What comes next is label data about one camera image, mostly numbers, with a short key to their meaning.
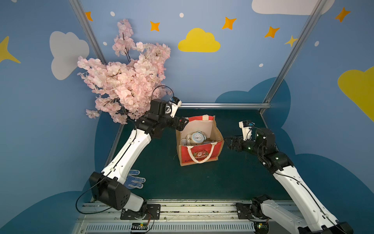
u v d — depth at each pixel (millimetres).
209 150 780
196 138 908
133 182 836
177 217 733
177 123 659
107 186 388
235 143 642
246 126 639
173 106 662
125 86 582
